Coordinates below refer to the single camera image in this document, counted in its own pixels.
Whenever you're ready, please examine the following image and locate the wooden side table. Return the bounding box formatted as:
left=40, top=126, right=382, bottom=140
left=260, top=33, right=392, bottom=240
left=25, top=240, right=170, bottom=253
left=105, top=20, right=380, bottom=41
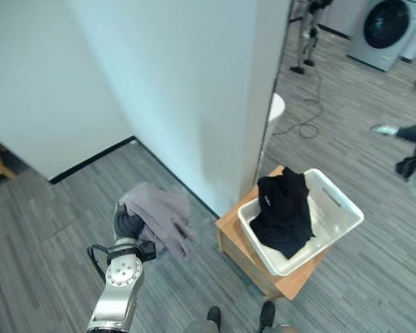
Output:
left=215, top=165, right=332, bottom=301

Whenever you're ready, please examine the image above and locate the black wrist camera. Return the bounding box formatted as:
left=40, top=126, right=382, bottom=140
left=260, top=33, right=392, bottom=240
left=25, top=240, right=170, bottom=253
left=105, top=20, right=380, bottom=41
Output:
left=138, top=240, right=157, bottom=261

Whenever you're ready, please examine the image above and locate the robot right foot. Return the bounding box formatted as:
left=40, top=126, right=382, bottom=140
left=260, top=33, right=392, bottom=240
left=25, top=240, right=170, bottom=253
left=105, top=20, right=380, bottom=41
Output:
left=257, top=300, right=276, bottom=331

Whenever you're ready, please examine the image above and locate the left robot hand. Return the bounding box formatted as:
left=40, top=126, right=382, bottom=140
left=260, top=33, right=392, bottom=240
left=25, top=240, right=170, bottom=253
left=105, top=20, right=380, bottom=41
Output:
left=112, top=200, right=143, bottom=241

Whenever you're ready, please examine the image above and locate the grey cloth garment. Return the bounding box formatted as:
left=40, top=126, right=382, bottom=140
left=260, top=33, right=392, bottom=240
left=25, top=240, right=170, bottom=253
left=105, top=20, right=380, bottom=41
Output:
left=119, top=182, right=198, bottom=259

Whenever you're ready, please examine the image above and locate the white plastic laundry basket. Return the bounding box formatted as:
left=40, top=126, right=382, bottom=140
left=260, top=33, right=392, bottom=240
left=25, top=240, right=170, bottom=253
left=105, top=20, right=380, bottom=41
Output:
left=237, top=168, right=365, bottom=277

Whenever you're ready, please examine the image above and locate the white round stool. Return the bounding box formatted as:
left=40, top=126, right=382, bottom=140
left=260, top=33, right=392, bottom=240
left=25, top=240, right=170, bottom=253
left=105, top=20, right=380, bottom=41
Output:
left=265, top=92, right=286, bottom=139

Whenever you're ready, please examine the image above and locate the silver washing machine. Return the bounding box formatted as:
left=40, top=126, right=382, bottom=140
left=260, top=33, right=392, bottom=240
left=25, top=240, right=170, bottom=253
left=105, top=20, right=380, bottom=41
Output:
left=346, top=0, right=416, bottom=73

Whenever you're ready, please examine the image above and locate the black floor cable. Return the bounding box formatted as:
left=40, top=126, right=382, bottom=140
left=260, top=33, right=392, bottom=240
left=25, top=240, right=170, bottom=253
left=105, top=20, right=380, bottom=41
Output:
left=272, top=64, right=323, bottom=138

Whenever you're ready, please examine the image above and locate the black garment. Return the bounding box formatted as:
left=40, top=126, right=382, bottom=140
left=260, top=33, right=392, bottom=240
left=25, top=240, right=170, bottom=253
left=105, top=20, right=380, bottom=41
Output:
left=249, top=166, right=316, bottom=259

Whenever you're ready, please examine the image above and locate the person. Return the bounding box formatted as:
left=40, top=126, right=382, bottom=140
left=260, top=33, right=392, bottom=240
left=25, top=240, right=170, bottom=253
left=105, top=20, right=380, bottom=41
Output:
left=370, top=102, right=416, bottom=198

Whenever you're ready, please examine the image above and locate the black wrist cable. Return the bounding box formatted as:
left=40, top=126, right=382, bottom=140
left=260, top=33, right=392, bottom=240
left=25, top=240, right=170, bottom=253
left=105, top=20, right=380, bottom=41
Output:
left=86, top=244, right=139, bottom=280

